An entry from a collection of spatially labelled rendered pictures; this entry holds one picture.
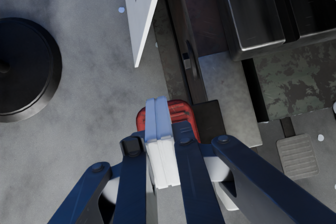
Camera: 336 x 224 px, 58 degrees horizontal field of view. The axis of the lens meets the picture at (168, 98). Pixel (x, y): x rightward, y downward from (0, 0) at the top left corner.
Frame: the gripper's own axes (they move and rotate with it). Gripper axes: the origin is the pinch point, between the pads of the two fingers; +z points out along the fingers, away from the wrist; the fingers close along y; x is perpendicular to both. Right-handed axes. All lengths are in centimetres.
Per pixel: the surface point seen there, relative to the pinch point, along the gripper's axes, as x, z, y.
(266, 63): -3.5, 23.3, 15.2
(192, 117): -3.7, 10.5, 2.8
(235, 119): -9.7, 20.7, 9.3
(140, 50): -5, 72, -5
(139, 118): -2.8, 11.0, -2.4
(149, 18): 4, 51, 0
